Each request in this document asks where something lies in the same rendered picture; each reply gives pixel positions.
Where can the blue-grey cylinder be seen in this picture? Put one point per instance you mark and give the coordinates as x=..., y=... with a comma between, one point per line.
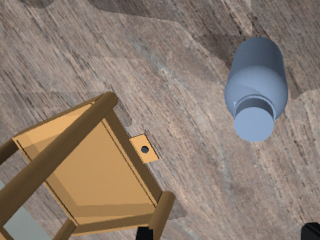
x=257, y=69

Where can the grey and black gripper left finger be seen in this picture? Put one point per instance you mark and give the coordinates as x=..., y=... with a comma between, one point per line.
x=144, y=233

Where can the brown wooden shelving unit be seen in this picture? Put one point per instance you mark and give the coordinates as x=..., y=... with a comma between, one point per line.
x=101, y=182

